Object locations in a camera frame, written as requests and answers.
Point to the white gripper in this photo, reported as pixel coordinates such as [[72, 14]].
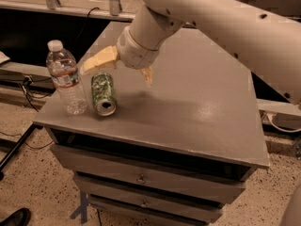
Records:
[[134, 54]]

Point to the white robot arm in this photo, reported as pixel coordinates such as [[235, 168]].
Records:
[[267, 44]]

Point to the green soda can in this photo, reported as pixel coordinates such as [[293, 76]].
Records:
[[103, 94]]

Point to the grey drawer cabinet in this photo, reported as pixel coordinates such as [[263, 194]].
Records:
[[176, 151]]

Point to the clear plastic water bottle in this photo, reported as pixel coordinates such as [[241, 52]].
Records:
[[63, 69]]

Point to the black tripod leg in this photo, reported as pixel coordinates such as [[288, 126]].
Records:
[[16, 147]]

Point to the black shoe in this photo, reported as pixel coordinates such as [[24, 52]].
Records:
[[20, 217]]

